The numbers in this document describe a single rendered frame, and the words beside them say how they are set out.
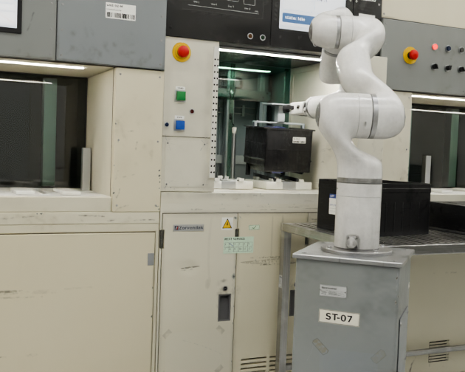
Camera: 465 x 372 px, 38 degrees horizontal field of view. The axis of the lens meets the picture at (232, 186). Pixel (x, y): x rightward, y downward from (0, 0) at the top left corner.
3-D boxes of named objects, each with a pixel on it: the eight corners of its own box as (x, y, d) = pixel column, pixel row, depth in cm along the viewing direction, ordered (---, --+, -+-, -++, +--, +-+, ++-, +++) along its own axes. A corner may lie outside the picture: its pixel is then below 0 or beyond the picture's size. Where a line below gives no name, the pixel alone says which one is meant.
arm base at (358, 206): (387, 259, 169) (390, 186, 168) (313, 252, 176) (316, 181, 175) (396, 249, 187) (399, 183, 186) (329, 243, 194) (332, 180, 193)
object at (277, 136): (259, 181, 270) (265, 102, 267) (239, 175, 289) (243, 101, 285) (312, 181, 280) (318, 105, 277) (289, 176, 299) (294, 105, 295)
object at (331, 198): (314, 226, 237) (317, 178, 236) (372, 224, 252) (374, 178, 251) (370, 237, 213) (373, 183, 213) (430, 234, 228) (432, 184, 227)
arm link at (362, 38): (342, 147, 180) (402, 149, 180) (349, 113, 171) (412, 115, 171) (327, 38, 214) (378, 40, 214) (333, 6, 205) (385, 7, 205)
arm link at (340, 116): (387, 184, 175) (391, 92, 173) (316, 181, 174) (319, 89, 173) (376, 182, 187) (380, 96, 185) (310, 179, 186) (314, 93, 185)
